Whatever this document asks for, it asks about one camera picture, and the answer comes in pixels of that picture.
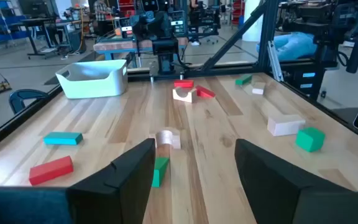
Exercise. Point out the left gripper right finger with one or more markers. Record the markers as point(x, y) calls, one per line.
point(269, 186)

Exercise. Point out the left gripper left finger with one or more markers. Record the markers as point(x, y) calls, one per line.
point(120, 193)

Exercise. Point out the red rectangular block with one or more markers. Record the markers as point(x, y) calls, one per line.
point(51, 170)
point(183, 83)

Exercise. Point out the green wedge block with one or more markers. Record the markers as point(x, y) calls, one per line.
point(158, 172)

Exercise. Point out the wooden bridge arch block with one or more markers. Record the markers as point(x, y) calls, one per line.
point(182, 96)

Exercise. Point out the red wedge block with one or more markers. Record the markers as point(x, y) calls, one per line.
point(204, 92)

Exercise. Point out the green cube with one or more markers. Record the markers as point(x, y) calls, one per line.
point(310, 139)

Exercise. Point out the wooden rectangular block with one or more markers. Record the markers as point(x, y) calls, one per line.
point(285, 125)

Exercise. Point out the curved wooden arc block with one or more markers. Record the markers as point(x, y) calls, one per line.
point(165, 138)

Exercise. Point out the long thin green block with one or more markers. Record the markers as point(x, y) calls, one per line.
point(63, 138)

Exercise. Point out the green rectangular block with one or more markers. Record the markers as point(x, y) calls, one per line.
point(243, 79)

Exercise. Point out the small wooden block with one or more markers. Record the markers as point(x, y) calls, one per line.
point(258, 88)

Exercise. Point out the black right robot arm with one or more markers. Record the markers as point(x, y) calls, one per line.
point(166, 63)

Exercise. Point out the person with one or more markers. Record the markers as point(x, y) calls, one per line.
point(101, 14)
point(194, 12)

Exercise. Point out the wooden-top blue workbench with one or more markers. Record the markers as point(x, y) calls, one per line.
point(117, 46)

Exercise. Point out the red cabinet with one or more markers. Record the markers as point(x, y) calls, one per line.
point(126, 6)
point(237, 12)

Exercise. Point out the white plastic bin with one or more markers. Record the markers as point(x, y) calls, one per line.
point(89, 85)

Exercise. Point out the black box with blue lights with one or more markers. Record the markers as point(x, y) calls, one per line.
point(308, 80)

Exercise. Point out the blue plastic cover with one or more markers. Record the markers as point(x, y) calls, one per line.
point(294, 46)

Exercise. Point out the black desk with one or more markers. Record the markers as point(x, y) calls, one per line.
point(37, 21)

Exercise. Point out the black robot workstation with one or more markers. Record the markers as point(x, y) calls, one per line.
point(315, 18)

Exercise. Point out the yellow floor tool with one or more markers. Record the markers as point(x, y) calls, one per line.
point(2, 84)

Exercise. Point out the silver aluminium bracket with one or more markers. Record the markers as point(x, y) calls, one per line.
point(273, 59)

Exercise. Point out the black arched bracket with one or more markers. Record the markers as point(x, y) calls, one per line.
point(26, 92)

